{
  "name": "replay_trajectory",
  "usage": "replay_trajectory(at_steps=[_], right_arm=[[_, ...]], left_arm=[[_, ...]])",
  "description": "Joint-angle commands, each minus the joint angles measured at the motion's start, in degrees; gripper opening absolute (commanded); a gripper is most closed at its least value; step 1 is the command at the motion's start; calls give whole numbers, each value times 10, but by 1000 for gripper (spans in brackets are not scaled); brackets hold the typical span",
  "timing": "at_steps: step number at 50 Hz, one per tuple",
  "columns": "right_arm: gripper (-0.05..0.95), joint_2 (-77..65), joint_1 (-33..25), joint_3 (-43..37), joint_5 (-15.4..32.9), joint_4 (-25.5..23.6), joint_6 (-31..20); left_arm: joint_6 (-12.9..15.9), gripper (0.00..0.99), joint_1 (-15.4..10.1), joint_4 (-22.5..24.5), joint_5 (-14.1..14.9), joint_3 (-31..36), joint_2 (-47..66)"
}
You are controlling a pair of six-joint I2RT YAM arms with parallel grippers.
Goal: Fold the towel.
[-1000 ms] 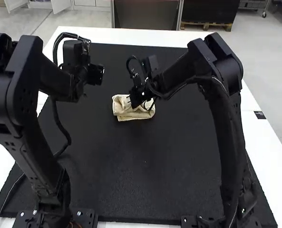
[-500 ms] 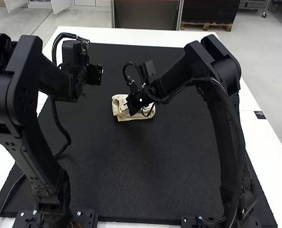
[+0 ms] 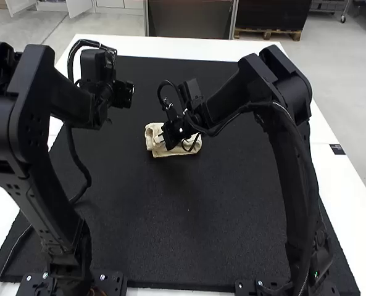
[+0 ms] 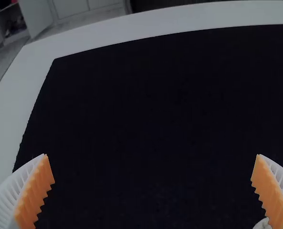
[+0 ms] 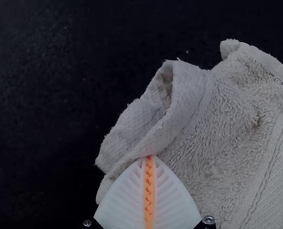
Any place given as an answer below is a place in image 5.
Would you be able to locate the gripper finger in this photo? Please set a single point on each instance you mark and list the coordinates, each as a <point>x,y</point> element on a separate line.
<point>122,202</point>
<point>172,200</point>

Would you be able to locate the pale towel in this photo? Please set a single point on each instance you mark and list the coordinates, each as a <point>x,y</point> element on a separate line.
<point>222,133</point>

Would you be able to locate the black mat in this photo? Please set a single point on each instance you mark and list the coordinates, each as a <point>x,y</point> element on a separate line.
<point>48,107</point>

